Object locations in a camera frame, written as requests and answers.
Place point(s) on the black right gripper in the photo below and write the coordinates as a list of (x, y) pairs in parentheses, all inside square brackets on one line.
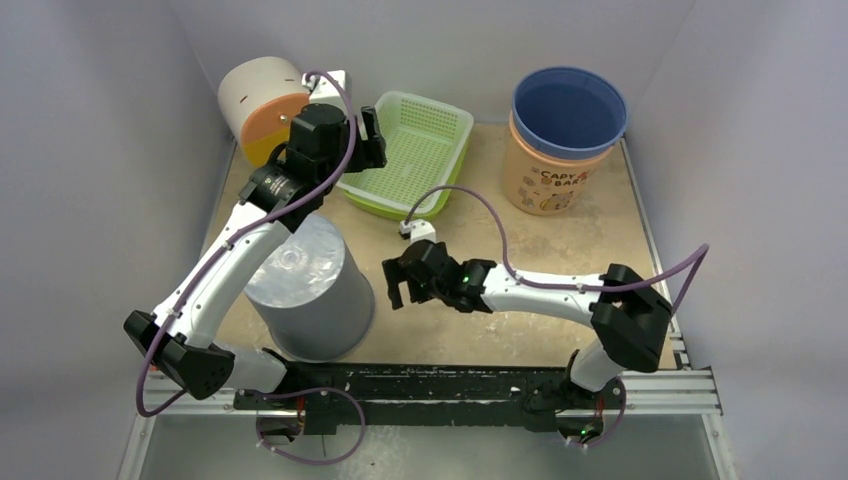
[(405, 274)]

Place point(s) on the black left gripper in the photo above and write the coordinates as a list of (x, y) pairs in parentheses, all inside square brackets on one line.
[(368, 151)]

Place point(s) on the grey plastic bucket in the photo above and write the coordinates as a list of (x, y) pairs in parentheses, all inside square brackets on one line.
[(316, 303)]

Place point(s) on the orange capybara bucket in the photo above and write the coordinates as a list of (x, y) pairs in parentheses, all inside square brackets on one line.
[(540, 184)]

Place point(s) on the blue plastic bucket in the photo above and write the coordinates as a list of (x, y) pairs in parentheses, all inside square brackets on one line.
[(568, 113)]

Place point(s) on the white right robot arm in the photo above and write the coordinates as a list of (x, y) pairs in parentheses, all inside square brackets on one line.
[(628, 316)]

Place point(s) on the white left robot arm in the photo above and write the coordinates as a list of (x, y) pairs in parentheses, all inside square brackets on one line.
[(178, 336)]

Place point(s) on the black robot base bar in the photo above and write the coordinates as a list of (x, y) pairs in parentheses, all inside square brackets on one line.
[(538, 399)]

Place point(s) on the green plastic basket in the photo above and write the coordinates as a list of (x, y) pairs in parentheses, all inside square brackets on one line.
[(426, 141)]

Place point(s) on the white cylindrical drawer cabinet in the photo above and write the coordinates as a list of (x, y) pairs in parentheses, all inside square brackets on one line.
[(258, 100)]

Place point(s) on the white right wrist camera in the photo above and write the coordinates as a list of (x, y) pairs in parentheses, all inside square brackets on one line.
[(417, 230)]

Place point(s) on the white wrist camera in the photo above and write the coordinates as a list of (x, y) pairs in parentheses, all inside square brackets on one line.
[(417, 230), (321, 91)]

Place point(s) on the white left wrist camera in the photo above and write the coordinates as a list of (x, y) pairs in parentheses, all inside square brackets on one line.
[(321, 91)]

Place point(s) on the aluminium frame rail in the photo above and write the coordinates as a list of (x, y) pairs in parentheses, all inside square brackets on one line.
[(670, 428)]

